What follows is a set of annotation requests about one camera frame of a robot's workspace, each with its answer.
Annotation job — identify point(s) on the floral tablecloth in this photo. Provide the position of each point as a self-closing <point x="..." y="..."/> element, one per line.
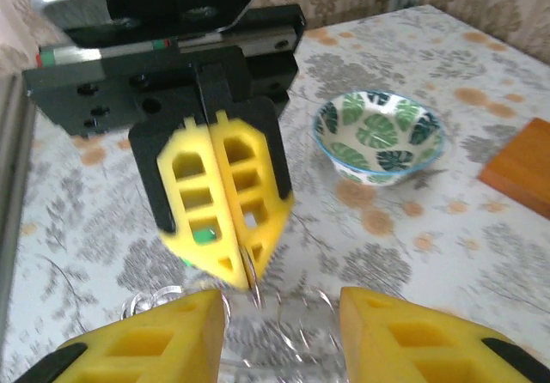
<point x="386" y="250"/>

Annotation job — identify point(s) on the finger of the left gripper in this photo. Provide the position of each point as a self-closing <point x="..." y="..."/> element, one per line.
<point x="273" y="211"/>
<point x="172" y="211"/>

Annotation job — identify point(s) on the green key tag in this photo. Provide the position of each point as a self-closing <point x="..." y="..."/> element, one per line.
<point x="203" y="237"/>

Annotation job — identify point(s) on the green leaf pattern bowl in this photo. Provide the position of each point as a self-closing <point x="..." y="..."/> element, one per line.
<point x="378" y="142"/>

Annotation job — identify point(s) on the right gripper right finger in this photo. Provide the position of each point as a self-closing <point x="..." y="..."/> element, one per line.
<point x="408" y="348"/>

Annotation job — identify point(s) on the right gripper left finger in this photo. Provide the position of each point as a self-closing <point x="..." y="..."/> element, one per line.
<point x="142" y="348"/>

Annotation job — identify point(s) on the aluminium table side rail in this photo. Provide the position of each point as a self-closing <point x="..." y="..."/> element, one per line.
<point x="13" y="207"/>

